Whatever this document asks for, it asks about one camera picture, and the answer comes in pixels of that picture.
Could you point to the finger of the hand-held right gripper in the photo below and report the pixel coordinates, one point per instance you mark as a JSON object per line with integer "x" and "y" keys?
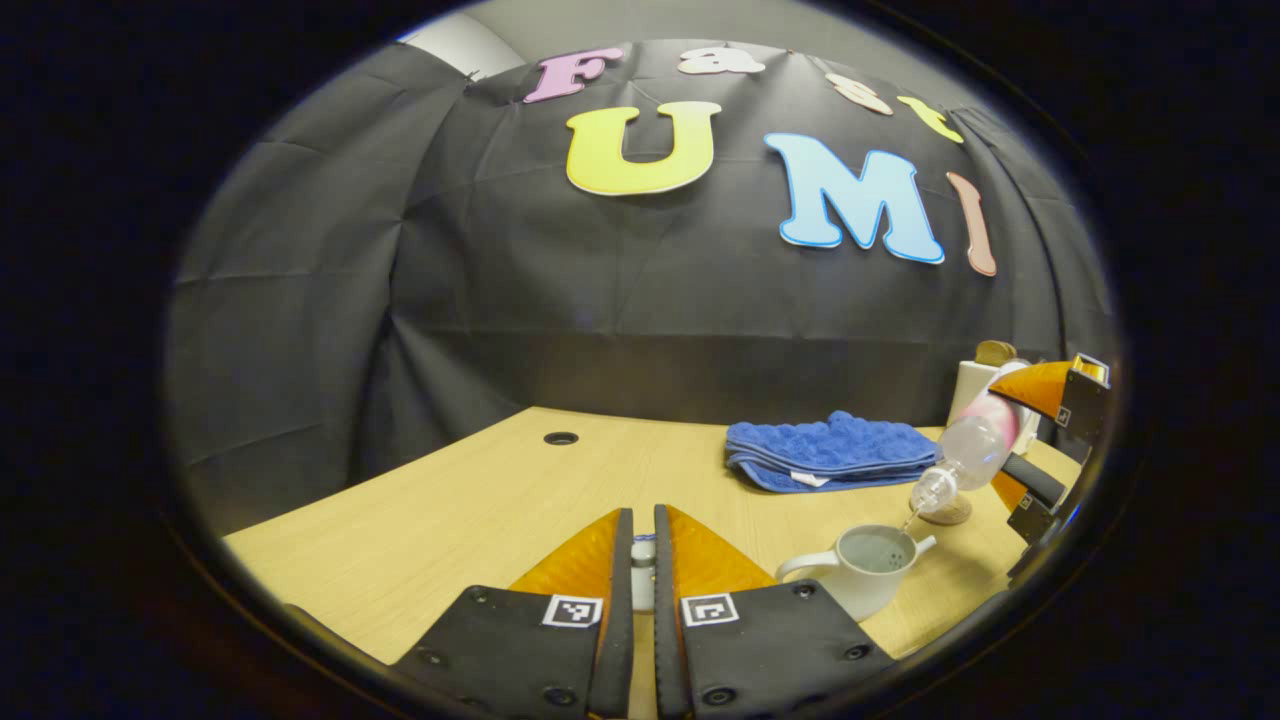
{"x": 1080, "y": 410}
{"x": 1035, "y": 480}

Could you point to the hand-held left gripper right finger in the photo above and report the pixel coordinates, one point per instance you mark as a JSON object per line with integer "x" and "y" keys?
{"x": 665, "y": 640}

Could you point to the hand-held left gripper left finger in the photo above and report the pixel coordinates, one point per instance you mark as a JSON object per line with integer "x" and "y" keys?
{"x": 620, "y": 620}

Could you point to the clear water bottle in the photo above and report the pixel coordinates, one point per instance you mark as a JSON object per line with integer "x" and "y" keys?
{"x": 975, "y": 445}

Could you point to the round wooden coaster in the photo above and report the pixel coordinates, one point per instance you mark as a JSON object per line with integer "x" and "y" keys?
{"x": 950, "y": 513}

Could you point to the white teacup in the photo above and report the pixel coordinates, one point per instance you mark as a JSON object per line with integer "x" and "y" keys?
{"x": 860, "y": 590}

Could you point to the brown bread slice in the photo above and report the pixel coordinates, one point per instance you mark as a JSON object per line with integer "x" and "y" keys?
{"x": 995, "y": 353}

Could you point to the white toaster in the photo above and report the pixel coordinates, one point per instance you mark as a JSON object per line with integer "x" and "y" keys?
{"x": 965, "y": 390}

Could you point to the folded blue towel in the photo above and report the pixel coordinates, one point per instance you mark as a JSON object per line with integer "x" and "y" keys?
{"x": 830, "y": 450}

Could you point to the black backdrop cloth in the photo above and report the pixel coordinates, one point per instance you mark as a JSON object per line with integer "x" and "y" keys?
{"x": 600, "y": 300}

